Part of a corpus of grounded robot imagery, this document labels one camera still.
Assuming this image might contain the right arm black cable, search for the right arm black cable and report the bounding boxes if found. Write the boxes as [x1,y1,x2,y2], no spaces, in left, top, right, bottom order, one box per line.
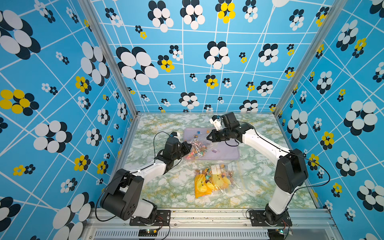
[239,121,331,211]

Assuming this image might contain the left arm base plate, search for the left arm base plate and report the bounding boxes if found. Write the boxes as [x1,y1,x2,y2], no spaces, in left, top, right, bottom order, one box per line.
[130,210,171,227]

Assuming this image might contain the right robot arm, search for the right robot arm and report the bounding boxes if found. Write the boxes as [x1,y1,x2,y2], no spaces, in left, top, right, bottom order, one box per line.
[207,112,308,226]

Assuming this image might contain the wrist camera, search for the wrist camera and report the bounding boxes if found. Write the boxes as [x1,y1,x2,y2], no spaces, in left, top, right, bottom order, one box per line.
[210,115,223,131]
[170,132,180,138]

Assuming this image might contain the clear ziploc bag of lollipops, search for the clear ziploc bag of lollipops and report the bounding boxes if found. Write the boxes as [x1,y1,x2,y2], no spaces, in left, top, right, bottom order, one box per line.
[184,132,220,160]

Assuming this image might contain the pile of candies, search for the pile of candies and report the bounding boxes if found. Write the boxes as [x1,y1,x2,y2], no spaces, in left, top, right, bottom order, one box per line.
[184,128,220,160]

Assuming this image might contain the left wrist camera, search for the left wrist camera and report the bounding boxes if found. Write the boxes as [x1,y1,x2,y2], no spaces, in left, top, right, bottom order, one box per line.
[170,132,180,138]

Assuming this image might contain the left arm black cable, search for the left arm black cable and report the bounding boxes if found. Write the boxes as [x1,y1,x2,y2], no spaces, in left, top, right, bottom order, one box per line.
[95,131,173,223]

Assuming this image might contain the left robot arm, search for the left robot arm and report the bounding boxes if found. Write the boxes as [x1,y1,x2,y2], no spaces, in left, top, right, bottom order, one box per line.
[97,136,192,225]

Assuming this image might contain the aluminium front rail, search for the aluminium front rail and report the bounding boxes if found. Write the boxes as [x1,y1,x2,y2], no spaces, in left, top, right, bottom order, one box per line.
[81,208,342,240]

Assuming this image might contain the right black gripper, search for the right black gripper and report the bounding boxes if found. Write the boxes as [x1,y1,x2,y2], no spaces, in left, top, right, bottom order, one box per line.
[205,129,232,143]

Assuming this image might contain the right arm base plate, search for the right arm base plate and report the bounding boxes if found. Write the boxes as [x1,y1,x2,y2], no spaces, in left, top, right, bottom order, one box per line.
[246,210,293,228]

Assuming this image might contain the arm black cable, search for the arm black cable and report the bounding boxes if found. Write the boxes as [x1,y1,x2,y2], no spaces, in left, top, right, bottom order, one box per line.
[95,131,173,223]
[239,121,331,211]

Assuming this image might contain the controller board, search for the controller board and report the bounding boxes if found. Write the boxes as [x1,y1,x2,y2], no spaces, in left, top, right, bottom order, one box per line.
[268,229,285,240]
[139,229,158,238]

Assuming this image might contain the left controller board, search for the left controller board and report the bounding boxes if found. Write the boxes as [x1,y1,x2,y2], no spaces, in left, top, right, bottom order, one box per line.
[139,229,158,238]

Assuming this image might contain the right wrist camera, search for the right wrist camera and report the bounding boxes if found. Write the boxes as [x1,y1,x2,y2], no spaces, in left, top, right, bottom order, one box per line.
[210,115,223,131]

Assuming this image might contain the lilac plastic tray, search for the lilac plastic tray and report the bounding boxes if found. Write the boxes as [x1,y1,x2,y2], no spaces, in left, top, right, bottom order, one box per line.
[192,128,240,161]

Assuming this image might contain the yellow duck ziploc bag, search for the yellow duck ziploc bag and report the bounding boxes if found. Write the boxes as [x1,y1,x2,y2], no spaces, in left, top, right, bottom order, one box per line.
[207,163,242,194]
[194,170,216,199]

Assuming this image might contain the right controller board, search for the right controller board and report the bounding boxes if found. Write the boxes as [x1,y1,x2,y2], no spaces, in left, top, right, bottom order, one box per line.
[268,229,285,240]

